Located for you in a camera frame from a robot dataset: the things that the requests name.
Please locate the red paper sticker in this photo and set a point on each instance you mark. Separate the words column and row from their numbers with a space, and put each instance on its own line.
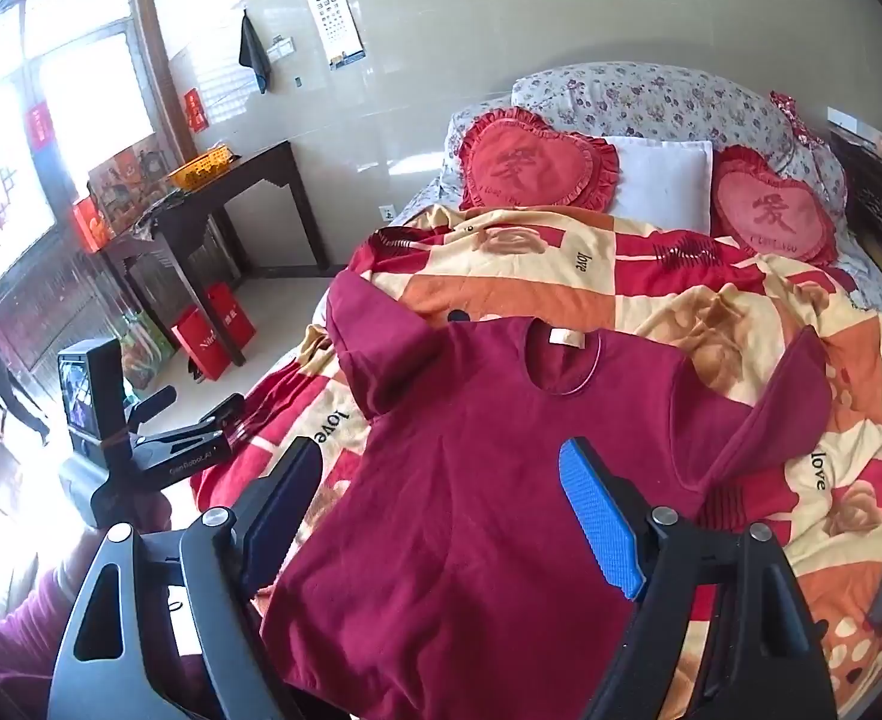
column 195, row 110
column 38, row 125

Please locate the yellow plastic basket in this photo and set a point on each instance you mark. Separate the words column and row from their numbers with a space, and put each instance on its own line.
column 199, row 169

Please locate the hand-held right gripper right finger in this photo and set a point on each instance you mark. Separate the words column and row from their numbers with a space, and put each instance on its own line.
column 602, row 521

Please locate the dark wooden chair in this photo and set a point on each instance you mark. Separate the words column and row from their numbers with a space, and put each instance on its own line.
column 208, row 214

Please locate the orange red box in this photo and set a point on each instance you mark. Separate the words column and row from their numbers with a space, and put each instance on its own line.
column 90, row 225

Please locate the red heart pillow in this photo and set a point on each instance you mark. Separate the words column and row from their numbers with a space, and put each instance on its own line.
column 771, row 210
column 523, row 165

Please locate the red floral cloth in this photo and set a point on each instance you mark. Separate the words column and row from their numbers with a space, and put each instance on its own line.
column 801, row 124

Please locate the white wall socket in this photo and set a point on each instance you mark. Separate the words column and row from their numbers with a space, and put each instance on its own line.
column 388, row 212

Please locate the person's left forearm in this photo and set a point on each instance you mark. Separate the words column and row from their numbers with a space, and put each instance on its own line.
column 6, row 637

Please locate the window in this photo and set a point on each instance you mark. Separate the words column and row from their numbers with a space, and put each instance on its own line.
column 88, row 90

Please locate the eye chart poster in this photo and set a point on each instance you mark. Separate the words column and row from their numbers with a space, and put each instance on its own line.
column 334, row 19

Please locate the colourful gift box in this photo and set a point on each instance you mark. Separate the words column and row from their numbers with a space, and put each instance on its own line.
column 127, row 184

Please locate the white pillow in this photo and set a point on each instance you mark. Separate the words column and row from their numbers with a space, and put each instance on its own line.
column 658, row 180

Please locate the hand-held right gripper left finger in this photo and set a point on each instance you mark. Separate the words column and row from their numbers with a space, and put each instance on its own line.
column 285, row 499

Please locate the dark hanging cloth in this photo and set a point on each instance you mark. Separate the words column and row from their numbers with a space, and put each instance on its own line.
column 255, row 52

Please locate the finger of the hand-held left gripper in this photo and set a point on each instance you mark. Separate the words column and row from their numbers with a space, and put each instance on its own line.
column 154, row 403
column 223, row 414

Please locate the red orange printed blanket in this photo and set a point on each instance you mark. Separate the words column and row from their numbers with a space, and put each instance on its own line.
column 711, row 277

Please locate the dark wooden cabinet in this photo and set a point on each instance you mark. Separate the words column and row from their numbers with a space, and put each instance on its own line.
column 880, row 195

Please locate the floral pillow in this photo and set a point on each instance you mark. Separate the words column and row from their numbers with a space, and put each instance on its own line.
column 636, row 101

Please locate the green printed bag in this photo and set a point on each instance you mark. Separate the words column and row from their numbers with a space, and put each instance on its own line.
column 145, row 349

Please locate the maroon sweater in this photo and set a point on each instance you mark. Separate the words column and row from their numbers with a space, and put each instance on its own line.
column 486, row 502

